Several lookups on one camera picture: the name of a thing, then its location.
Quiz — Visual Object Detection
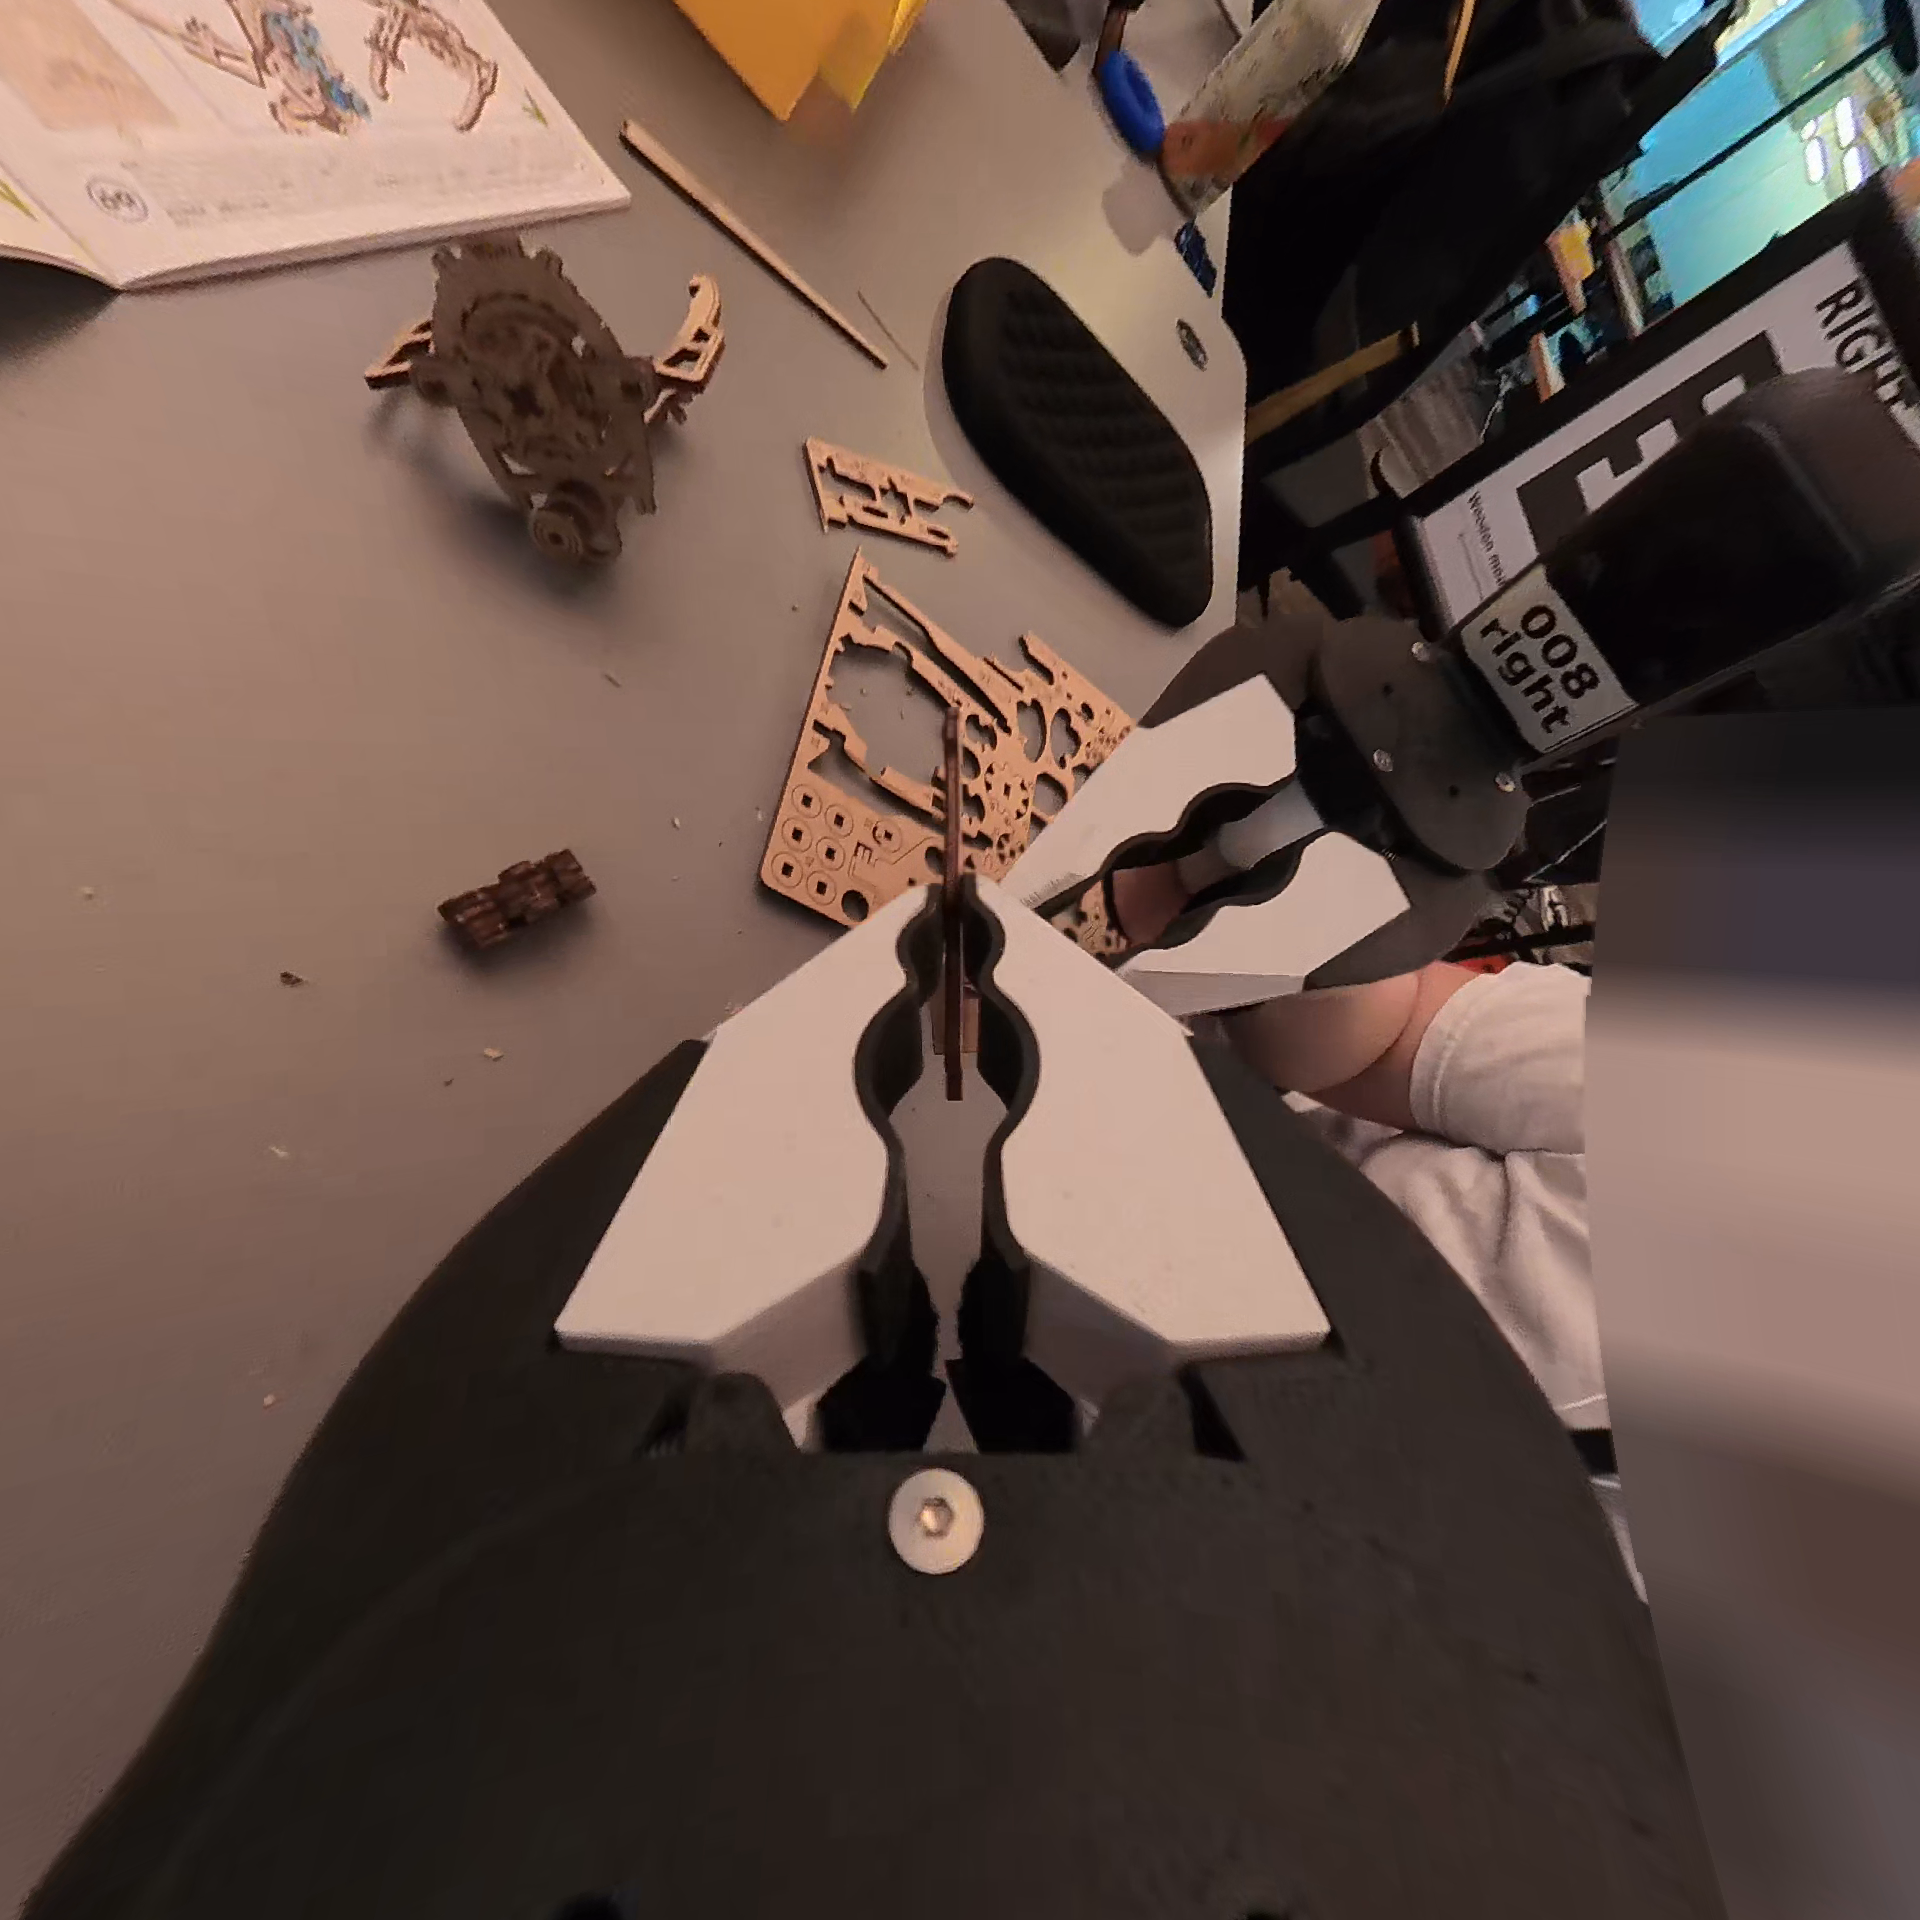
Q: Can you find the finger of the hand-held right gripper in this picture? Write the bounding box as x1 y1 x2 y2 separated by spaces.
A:
986 676 1305 914
1066 827 1416 1027

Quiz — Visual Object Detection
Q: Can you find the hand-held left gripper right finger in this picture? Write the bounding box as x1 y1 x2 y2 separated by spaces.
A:
956 875 1337 1409

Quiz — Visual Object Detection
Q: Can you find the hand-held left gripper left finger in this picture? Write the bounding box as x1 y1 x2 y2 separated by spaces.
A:
554 877 954 1392

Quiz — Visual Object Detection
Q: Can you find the long wooden model part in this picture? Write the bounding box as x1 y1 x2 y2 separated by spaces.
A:
935 704 976 1106

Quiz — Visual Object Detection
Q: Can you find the person's right forearm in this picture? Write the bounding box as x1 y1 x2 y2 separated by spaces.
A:
1251 958 1452 1131

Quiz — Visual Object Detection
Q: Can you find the laser-cut wooden parts sheet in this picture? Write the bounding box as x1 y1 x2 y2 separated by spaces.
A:
759 546 1134 961

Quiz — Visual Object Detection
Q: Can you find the wooden gear model assembly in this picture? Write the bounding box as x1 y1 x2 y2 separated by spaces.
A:
362 235 724 570

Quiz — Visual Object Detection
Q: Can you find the black and white tag sign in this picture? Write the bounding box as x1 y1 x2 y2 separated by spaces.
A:
1398 191 1920 665

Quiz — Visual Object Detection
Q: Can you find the black quilted wrist rest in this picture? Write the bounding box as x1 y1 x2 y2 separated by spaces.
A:
939 249 1219 627

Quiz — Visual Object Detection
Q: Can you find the person's white shirt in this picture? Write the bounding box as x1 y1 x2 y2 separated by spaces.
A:
1320 958 1620 1474

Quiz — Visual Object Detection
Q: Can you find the small dark wooden block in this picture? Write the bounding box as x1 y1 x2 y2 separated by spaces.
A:
435 847 603 958

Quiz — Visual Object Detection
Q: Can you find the black office chair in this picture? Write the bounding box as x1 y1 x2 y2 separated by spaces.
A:
1219 0 1716 601

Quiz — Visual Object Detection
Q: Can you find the white drink bottle red cap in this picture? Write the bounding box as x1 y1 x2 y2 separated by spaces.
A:
1162 0 1388 225

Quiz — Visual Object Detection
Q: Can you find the thin wooden stick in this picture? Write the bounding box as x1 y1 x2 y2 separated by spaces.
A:
616 115 889 373

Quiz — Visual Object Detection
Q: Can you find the yellow plastic bin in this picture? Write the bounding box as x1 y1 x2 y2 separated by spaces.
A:
666 0 930 146

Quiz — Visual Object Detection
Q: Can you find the illustrated instruction booklet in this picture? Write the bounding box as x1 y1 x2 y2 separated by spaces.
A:
0 0 632 287

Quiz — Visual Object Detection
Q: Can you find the small wooden frame part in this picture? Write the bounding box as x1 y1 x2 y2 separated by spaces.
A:
802 437 977 560

